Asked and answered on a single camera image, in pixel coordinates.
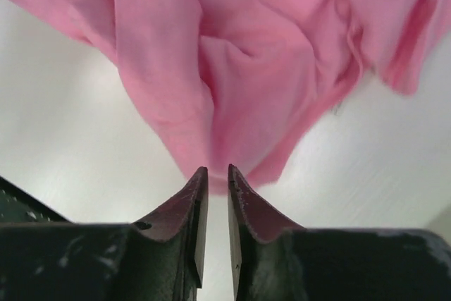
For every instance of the pink t shirt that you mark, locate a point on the pink t shirt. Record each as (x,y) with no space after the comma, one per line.
(241,81)

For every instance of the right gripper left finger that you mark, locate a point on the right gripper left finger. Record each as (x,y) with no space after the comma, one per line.
(44,256)

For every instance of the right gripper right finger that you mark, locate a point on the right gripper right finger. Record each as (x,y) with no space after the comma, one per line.
(274,258)

